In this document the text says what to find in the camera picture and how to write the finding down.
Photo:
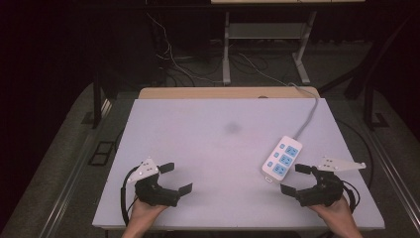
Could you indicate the black floor frame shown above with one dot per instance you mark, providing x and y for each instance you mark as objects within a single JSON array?
[{"x": 101, "y": 153}]

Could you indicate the person's left hand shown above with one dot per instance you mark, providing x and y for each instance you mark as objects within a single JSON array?
[{"x": 143, "y": 214}]

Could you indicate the white power strip blue sockets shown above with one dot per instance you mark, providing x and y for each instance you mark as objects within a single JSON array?
[{"x": 282, "y": 160}]

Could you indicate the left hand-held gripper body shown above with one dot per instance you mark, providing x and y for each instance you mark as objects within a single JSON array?
[{"x": 155, "y": 193}]

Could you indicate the black stand leg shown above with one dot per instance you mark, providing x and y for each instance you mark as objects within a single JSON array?
[
  {"x": 96, "y": 102},
  {"x": 369, "y": 95}
]

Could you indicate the person's right hand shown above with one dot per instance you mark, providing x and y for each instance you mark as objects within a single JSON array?
[{"x": 338, "y": 214}]

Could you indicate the grey metal table frame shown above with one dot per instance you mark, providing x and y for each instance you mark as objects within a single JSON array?
[{"x": 264, "y": 30}]

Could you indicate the wooden board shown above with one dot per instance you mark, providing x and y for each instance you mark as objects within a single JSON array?
[{"x": 214, "y": 93}]

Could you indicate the aluminium floor rail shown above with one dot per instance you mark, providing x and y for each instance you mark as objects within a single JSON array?
[
  {"x": 71, "y": 178},
  {"x": 396, "y": 181}
]

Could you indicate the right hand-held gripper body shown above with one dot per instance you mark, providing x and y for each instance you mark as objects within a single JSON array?
[{"x": 325, "y": 191}]

